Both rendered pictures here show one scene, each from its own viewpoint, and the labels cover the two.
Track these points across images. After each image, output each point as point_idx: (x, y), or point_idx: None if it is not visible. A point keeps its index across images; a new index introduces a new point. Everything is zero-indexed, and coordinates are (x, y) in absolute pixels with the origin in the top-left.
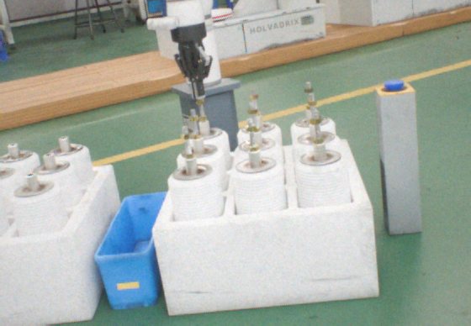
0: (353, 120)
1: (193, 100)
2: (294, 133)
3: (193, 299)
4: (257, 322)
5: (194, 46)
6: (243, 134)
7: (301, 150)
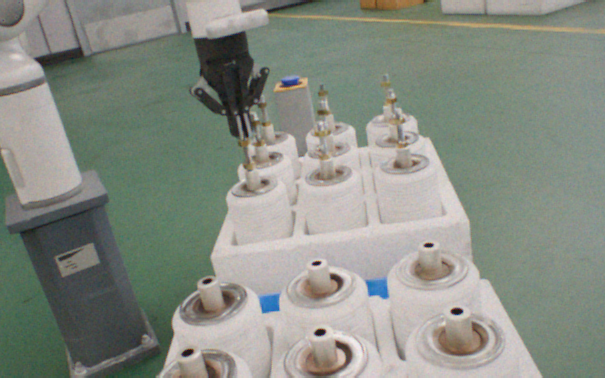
0: None
1: (94, 209)
2: (281, 150)
3: None
4: (480, 263)
5: (249, 56)
6: (275, 166)
7: (349, 137)
